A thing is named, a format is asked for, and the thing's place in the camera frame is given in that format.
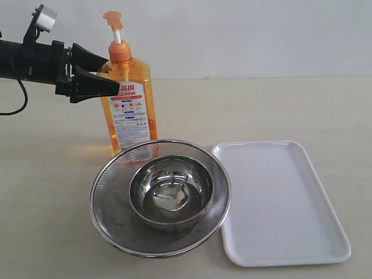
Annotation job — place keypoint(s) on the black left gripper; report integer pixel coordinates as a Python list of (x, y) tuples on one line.
[(78, 83)]

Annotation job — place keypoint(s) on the orange pump soap bottle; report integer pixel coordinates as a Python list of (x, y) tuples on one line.
[(130, 113)]

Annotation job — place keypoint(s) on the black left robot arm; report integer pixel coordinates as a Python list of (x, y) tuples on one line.
[(31, 63)]

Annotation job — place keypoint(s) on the small stainless steel bowl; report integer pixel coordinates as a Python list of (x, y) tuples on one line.
[(171, 192)]

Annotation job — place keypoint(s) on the steel mesh strainer basket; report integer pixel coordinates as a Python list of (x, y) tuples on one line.
[(117, 223)]

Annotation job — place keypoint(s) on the white plastic tray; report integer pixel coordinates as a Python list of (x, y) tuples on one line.
[(280, 214)]

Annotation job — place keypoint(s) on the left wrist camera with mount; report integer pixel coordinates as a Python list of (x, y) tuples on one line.
[(43, 20)]

